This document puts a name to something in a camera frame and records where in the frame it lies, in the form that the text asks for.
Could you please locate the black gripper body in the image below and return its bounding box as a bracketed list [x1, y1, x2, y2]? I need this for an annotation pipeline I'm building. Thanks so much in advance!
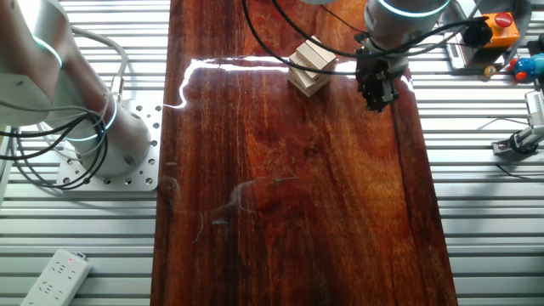
[354, 51, 410, 93]

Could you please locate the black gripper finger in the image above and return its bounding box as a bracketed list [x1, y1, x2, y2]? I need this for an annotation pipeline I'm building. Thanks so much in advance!
[380, 80, 401, 114]
[360, 82, 383, 111]

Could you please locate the wooden Jenga block tower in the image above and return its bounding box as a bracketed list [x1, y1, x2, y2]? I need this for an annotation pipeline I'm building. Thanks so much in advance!
[287, 35, 337, 98]

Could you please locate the orange emergency stop box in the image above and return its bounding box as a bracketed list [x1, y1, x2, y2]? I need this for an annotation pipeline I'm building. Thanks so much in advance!
[482, 11, 521, 49]

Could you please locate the brown wooden board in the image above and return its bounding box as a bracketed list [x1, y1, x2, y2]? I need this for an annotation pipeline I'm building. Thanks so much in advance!
[150, 0, 459, 306]

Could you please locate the blue plastic toy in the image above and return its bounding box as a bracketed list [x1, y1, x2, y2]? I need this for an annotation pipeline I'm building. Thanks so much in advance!
[508, 53, 544, 82]

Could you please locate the white power strip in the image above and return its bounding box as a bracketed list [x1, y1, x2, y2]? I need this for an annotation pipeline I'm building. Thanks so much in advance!
[20, 248, 93, 306]

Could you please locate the long black wrist cable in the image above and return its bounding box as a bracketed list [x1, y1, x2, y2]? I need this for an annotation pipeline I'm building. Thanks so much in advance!
[241, 0, 359, 77]
[270, 0, 473, 59]

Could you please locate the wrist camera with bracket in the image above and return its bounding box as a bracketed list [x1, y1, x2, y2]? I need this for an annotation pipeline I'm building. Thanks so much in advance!
[461, 16, 494, 48]

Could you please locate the black camera cable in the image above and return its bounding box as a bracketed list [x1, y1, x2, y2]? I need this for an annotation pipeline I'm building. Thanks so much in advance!
[495, 163, 544, 179]

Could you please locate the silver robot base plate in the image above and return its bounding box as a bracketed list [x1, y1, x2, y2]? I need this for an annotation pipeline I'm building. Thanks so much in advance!
[54, 100, 163, 192]

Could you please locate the grey base cable with connector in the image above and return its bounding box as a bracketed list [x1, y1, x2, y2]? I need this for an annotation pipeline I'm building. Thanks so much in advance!
[70, 25, 129, 103]

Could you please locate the black base cable bundle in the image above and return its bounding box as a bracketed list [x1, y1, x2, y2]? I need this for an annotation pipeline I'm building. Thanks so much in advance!
[0, 108, 111, 190]

